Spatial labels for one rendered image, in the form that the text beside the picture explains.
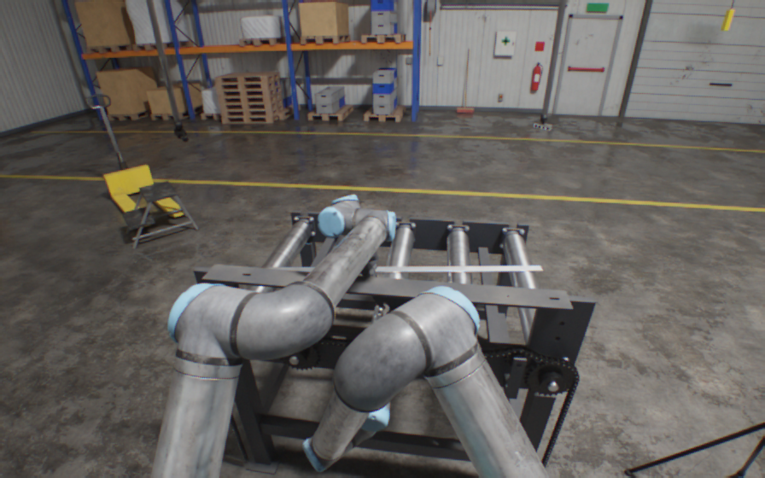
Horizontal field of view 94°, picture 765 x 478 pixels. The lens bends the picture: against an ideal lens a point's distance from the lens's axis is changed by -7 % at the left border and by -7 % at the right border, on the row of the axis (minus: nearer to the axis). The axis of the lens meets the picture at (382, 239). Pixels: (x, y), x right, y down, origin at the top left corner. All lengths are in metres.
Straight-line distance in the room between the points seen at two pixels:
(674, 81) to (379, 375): 10.94
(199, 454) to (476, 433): 0.46
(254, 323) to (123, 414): 2.16
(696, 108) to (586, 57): 2.94
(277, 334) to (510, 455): 0.44
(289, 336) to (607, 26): 10.23
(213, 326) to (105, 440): 2.05
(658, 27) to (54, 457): 11.40
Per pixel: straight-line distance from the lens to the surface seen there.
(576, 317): 1.35
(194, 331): 0.72
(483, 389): 0.71
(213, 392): 0.73
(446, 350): 0.68
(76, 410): 2.95
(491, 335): 1.67
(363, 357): 0.64
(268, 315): 0.66
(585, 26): 10.40
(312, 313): 0.68
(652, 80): 11.08
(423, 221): 2.16
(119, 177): 5.86
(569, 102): 10.52
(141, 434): 2.62
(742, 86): 12.11
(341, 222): 1.14
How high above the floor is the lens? 1.90
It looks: 29 degrees down
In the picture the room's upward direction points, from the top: 1 degrees counter-clockwise
